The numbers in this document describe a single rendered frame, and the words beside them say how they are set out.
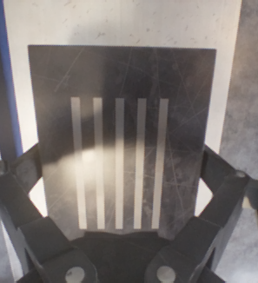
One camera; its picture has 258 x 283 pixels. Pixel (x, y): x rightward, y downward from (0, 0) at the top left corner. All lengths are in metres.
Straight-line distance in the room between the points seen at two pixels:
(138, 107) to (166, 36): 0.11
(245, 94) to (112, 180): 1.56
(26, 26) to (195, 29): 0.18
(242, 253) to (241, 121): 1.27
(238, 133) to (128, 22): 1.55
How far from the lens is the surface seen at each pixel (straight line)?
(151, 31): 0.24
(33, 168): 0.18
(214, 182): 0.17
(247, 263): 2.51
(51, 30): 0.25
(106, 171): 0.17
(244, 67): 1.67
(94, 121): 0.16
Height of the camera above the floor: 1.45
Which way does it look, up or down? 72 degrees down
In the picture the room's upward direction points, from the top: 175 degrees clockwise
